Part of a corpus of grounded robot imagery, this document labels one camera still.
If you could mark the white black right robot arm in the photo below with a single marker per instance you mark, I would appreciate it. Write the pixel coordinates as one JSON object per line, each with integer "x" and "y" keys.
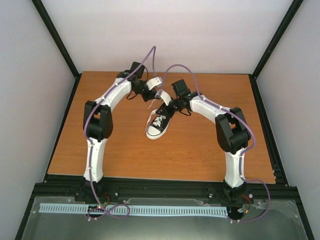
{"x": 231, "y": 131}

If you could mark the black aluminium frame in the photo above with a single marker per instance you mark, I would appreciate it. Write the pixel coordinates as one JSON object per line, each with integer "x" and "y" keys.
{"x": 62, "y": 186}

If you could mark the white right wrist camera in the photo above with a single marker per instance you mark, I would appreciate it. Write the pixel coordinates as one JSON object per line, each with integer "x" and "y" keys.
{"x": 164, "y": 96}

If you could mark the clear acrylic cover plate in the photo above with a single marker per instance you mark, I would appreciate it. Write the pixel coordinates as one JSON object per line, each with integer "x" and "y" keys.
{"x": 277, "y": 220}

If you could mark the white shoelace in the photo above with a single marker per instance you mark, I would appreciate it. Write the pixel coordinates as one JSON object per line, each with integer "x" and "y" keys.
{"x": 157, "y": 123}

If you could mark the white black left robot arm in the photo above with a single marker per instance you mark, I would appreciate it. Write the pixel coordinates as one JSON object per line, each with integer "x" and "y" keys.
{"x": 98, "y": 120}

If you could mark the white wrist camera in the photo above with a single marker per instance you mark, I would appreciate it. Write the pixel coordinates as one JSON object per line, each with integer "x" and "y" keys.
{"x": 164, "y": 96}
{"x": 154, "y": 83}

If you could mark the black white canvas sneaker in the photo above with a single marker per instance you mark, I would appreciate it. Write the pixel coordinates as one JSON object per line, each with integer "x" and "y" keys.
{"x": 157, "y": 125}

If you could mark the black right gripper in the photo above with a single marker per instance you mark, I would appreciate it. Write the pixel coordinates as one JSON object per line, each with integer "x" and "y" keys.
{"x": 168, "y": 112}

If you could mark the light blue slotted cable duct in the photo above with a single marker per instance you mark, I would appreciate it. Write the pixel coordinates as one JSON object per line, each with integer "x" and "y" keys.
{"x": 135, "y": 210}

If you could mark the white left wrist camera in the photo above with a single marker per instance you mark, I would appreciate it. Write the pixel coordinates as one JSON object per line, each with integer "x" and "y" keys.
{"x": 154, "y": 83}

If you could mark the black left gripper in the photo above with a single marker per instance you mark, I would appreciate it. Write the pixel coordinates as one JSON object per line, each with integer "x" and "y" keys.
{"x": 150, "y": 96}

